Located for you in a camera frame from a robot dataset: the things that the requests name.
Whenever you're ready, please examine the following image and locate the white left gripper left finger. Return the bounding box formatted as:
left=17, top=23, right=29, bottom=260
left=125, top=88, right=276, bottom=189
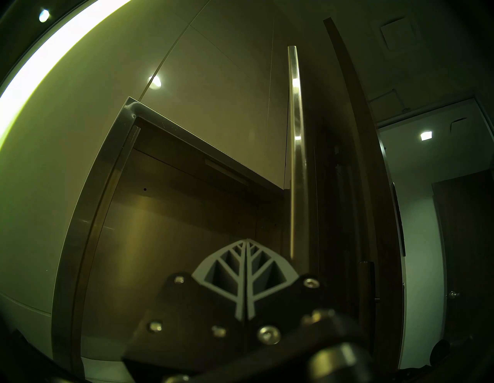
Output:
left=123, top=239, right=247, bottom=375

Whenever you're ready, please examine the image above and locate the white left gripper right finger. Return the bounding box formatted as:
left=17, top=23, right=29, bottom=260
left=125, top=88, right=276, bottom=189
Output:
left=247, top=239, right=359, bottom=363

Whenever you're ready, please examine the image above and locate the stainless steel dispenser cabinet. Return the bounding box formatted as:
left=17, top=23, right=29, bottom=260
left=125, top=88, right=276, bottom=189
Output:
left=51, top=97, right=290, bottom=383

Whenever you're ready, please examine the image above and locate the cabinet door with metal edge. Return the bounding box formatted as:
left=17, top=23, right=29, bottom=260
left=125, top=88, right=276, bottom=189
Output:
left=323, top=17, right=406, bottom=371

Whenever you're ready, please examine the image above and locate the brown hallway door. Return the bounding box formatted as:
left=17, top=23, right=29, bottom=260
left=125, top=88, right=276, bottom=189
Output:
left=432, top=170, right=494, bottom=348

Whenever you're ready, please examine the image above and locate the square ceiling vent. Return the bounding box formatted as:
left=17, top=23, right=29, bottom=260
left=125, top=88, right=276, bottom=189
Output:
left=380, top=17, right=419, bottom=53

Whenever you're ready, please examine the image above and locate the vertical wall light strip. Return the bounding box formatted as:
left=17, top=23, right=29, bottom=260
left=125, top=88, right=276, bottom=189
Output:
left=0, top=0, right=132, bottom=143

